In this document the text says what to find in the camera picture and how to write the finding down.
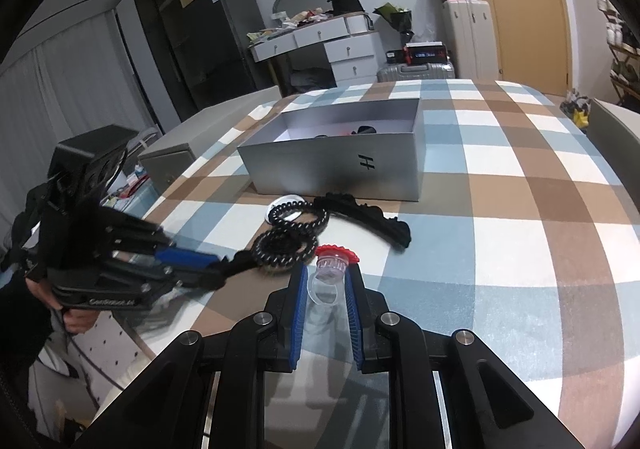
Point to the wooden door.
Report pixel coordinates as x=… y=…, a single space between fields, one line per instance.
x=533 y=42

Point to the plaid bed cover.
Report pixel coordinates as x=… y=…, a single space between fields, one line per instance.
x=522 y=234

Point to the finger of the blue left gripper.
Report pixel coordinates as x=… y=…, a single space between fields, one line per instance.
x=185 y=258
x=198 y=278

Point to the white drawer desk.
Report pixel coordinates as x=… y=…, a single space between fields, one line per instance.
x=352 y=46

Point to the black hair accessories in box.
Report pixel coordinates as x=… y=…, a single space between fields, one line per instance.
x=361 y=130

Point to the silver suitcase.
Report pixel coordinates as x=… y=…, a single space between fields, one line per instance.
x=397 y=72

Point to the black refrigerator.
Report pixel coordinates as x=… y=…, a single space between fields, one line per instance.
x=210 y=40

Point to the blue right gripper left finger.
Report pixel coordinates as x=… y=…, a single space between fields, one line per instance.
x=283 y=345

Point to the black red shoe box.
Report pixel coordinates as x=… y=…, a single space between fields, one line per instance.
x=418 y=53

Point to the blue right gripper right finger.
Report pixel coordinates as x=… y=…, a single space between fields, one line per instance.
x=364 y=306

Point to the person's left hand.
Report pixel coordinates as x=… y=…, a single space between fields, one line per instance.
x=75 y=321

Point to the white suitcase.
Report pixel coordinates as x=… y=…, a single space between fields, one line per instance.
x=471 y=39

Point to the silver cardboard box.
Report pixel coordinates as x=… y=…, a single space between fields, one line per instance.
x=302 y=152

